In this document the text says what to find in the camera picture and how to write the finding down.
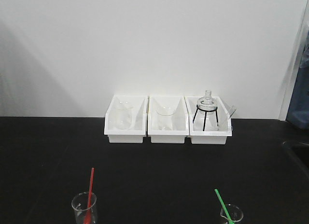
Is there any middle white plastic bin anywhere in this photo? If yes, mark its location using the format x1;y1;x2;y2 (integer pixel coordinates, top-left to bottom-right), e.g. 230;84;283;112
147;96;189;143

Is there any round glass flask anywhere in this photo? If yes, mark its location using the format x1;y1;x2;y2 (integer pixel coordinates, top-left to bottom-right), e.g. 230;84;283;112
197;90;218;107

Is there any right white plastic bin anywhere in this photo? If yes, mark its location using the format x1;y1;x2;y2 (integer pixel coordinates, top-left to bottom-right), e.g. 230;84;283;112
184;96;232;144

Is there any tall glass beaker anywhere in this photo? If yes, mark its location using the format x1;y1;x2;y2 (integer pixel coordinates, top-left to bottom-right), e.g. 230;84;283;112
71;192;98;224

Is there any red plastic spoon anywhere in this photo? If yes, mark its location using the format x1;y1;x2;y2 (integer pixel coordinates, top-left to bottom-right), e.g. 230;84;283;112
83;168;95;224

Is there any black wire tripod stand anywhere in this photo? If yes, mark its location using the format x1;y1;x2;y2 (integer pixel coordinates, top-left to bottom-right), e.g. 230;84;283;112
192;105;219;131

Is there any left white plastic bin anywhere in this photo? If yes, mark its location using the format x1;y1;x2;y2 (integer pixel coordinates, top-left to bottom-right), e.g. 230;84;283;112
104;95;148;143

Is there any small glass beaker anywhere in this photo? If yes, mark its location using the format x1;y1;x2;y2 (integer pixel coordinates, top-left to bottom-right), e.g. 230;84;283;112
220;204;244;224

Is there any glass beaker in left bin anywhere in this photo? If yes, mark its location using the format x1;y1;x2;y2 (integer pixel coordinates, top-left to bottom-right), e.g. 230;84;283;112
114;100;134;130

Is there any glass test tube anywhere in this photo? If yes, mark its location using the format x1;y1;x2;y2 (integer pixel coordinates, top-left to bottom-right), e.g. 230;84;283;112
217;105;237;130

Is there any green plastic spoon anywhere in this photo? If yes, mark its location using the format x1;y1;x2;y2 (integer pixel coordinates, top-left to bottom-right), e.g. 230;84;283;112
214;189;235;224

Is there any white plastic bin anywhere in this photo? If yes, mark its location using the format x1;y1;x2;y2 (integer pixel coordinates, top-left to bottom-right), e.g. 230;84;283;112
104;95;148;143
184;96;232;144
147;96;189;143

